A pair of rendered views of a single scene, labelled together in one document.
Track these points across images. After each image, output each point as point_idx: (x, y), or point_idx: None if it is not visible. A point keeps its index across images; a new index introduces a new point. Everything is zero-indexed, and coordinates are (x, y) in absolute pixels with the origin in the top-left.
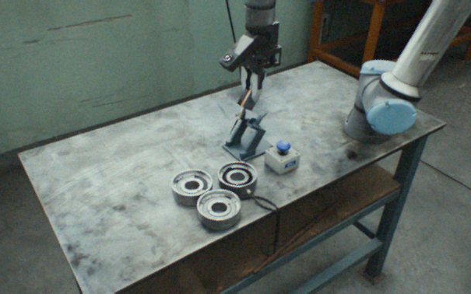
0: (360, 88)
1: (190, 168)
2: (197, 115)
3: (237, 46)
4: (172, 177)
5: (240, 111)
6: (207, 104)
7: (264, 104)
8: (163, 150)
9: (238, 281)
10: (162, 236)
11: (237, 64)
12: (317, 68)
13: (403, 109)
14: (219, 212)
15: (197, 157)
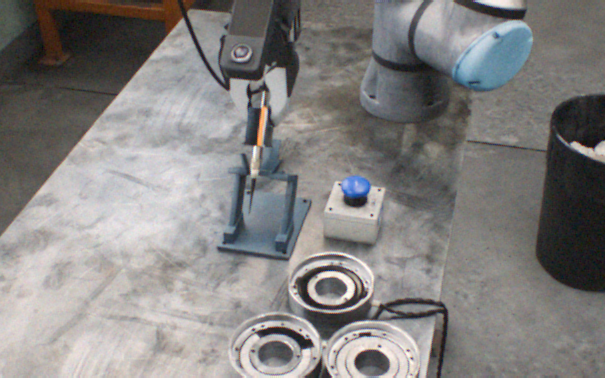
0: (392, 27)
1: (211, 325)
2: (92, 212)
3: (242, 21)
4: (200, 364)
5: (256, 157)
6: (86, 180)
7: (194, 130)
8: (111, 321)
9: None
10: None
11: (264, 59)
12: (204, 23)
13: (519, 35)
14: (364, 372)
15: (197, 296)
